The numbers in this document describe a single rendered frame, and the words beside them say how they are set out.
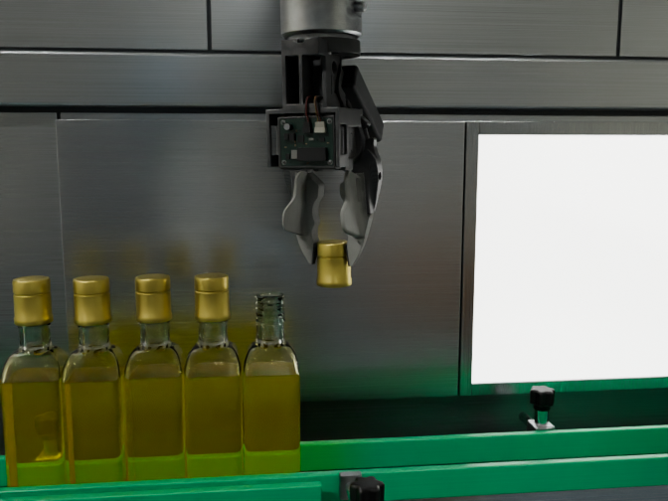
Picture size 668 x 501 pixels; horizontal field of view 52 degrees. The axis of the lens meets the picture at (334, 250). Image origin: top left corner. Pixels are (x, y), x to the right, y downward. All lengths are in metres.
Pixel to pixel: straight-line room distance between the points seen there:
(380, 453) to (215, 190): 0.35
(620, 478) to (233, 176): 0.53
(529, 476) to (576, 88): 0.45
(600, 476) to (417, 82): 0.48
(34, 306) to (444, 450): 0.46
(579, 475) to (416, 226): 0.33
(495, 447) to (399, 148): 0.36
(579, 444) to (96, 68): 0.70
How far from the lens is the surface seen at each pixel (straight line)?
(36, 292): 0.72
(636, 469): 0.83
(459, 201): 0.85
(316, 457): 0.80
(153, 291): 0.70
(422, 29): 0.87
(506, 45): 0.90
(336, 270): 0.68
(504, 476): 0.77
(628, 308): 0.96
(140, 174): 0.82
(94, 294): 0.70
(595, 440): 0.88
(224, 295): 0.69
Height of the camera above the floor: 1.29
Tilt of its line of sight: 8 degrees down
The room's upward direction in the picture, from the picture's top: straight up
